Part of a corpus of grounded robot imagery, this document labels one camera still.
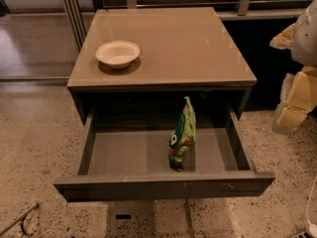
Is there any green rice chip bag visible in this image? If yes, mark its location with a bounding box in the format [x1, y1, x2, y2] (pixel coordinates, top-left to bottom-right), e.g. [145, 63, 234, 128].
[167, 96, 196, 172]

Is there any white paper bowl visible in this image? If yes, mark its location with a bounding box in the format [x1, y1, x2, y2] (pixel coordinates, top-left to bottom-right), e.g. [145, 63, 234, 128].
[95, 41, 140, 68]

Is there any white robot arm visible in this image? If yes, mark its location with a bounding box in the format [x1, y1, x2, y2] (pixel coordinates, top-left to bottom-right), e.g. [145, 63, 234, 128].
[269, 0, 317, 134]

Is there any grey drawer cabinet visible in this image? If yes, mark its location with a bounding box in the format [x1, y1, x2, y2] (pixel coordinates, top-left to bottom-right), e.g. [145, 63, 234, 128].
[67, 7, 257, 120]

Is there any open grey top drawer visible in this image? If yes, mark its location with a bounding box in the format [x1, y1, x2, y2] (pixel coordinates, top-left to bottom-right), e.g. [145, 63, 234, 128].
[53, 105, 274, 201]

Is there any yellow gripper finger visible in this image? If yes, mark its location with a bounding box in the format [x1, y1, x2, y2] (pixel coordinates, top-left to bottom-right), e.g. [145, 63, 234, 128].
[269, 24, 295, 50]
[276, 65, 317, 129]

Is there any floor outlet cover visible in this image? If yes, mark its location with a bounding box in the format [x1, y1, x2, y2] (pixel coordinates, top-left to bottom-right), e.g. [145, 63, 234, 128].
[115, 214, 132, 220]

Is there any metal rod on floor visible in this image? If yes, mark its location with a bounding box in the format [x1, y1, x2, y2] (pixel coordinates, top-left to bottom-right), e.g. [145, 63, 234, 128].
[0, 202, 40, 237]

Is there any white cable with plug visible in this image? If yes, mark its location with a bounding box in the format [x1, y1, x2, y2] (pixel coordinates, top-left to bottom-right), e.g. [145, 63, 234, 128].
[304, 176, 317, 238]

